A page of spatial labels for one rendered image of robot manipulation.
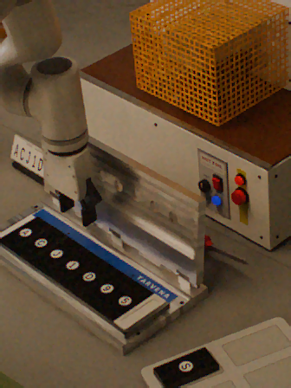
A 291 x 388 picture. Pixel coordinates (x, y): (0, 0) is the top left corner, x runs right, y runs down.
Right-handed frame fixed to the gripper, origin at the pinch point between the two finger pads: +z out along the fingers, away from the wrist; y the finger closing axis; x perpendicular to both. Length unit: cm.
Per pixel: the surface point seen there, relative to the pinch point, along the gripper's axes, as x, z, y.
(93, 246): -0.8, 6.2, 4.6
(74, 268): -8.4, 5.0, 8.0
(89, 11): 67, 9, -77
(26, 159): 8.4, 5.7, -28.7
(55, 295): -14.8, 5.9, 10.3
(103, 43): 57, 9, -60
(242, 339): 0.3, 7.2, 42.1
